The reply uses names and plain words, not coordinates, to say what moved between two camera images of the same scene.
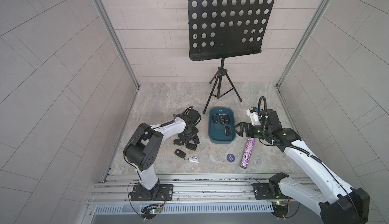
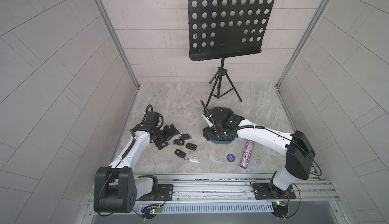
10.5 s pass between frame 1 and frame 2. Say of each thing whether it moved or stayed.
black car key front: stayed
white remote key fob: stayed
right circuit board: stayed
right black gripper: moved
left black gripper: moved
